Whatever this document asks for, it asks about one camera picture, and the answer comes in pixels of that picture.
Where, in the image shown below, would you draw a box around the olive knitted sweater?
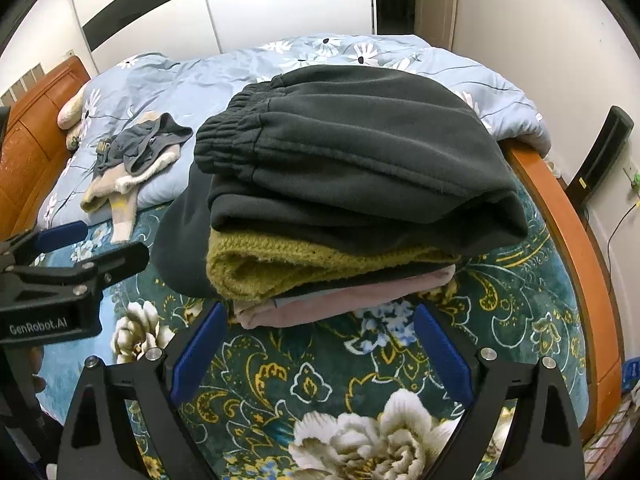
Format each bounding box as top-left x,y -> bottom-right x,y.
206,232 -> 463,302

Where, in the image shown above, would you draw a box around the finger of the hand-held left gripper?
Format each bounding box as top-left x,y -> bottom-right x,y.
7,241 -> 151,306
0,221 -> 90,268

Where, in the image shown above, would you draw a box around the dark green pants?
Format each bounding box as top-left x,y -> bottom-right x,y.
194,65 -> 530,258

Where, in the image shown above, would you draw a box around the blue floral duvet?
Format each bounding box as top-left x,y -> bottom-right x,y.
37,34 -> 553,226

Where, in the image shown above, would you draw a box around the black upright panel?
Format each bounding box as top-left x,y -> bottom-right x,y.
567,105 -> 636,211

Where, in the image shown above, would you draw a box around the person's left hand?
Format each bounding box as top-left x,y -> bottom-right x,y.
29,349 -> 49,397

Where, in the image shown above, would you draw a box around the dark cable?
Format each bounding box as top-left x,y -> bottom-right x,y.
607,195 -> 640,271

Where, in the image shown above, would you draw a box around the brown wooden footboard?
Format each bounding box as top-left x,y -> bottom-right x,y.
500,136 -> 626,441

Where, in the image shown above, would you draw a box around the blue plastic object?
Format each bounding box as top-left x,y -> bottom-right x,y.
620,360 -> 640,396

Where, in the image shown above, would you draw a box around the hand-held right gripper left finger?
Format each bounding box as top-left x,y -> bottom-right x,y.
56,301 -> 230,480

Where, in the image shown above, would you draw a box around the pink garment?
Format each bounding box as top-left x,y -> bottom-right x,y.
234,265 -> 458,331

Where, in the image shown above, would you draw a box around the teal floral blanket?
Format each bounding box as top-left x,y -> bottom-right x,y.
30,170 -> 588,480

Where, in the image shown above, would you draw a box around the pink cream pillow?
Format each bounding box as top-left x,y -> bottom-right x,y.
56,89 -> 91,130

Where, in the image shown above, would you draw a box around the brown wooden headboard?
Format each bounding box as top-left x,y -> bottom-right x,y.
0,55 -> 93,241

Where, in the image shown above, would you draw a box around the cream room door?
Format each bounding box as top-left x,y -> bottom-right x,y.
415,0 -> 460,53

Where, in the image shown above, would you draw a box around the black garment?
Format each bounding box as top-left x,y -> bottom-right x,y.
150,162 -> 241,301

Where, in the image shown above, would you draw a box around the beige fuzzy sweater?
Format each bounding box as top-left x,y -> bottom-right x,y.
81,112 -> 182,246

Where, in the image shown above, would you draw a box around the white wardrobe with black stripe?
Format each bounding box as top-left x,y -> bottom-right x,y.
67,0 -> 416,76

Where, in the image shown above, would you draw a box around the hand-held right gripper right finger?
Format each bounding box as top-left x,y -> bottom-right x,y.
412,302 -> 586,480

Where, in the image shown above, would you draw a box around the dark grey printed garment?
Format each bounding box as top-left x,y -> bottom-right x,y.
95,114 -> 195,177

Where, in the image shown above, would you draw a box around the wall switch panel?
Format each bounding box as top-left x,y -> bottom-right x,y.
0,62 -> 47,103

